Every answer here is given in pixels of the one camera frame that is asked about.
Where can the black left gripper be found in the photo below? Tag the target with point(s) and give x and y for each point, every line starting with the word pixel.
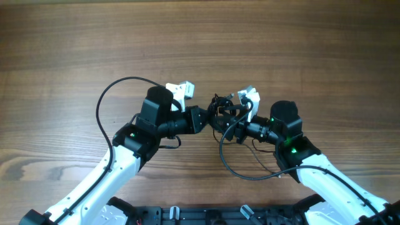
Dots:
pixel 194 125

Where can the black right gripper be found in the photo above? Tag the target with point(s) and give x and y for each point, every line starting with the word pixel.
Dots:
pixel 241 131

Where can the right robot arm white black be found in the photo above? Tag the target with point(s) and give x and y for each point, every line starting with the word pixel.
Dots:
pixel 337 199

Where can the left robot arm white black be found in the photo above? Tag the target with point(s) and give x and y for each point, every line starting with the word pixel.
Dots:
pixel 163 115

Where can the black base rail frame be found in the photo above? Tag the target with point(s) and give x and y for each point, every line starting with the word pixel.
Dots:
pixel 280 215

